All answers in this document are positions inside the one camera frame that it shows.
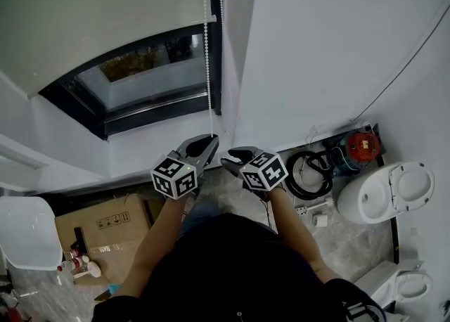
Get black window frame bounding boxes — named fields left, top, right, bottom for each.
left=37, top=0, right=226, bottom=142

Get red and teal machine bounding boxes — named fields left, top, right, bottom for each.
left=323, top=129, right=383, bottom=176

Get person's left forearm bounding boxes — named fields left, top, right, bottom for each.
left=117, top=195, right=187, bottom=299

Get white bead pull chain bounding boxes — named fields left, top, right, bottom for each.
left=202, top=0, right=226, bottom=137

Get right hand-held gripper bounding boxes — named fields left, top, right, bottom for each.
left=220, top=146, right=290, bottom=193

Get small white toilet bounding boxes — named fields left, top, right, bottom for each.
left=354, top=259, right=434, bottom=309

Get large white toilet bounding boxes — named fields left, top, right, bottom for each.
left=336, top=161, right=436, bottom=225

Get person's blue jeans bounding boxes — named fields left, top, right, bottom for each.
left=179, top=200, right=222, bottom=237

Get person's right forearm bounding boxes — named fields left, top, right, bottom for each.
left=269, top=186, right=344, bottom=285

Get white power strip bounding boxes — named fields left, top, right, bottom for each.
left=294, top=198, right=334, bottom=217

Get black coiled hose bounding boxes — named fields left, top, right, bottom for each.
left=285, top=150, right=335, bottom=201

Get white window sill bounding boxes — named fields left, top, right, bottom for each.
left=107, top=109, right=235, bottom=179

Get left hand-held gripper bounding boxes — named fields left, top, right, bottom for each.
left=150, top=134, right=220, bottom=201

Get thin black wall cable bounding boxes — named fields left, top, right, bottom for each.
left=349, top=0, right=450, bottom=123

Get brown cardboard box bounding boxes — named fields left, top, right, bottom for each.
left=54, top=193, right=166, bottom=286

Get black baseboard strip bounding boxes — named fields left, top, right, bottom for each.
left=390, top=217, right=400, bottom=265

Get person's black shirt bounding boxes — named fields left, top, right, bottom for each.
left=91, top=213, right=387, bottom=322

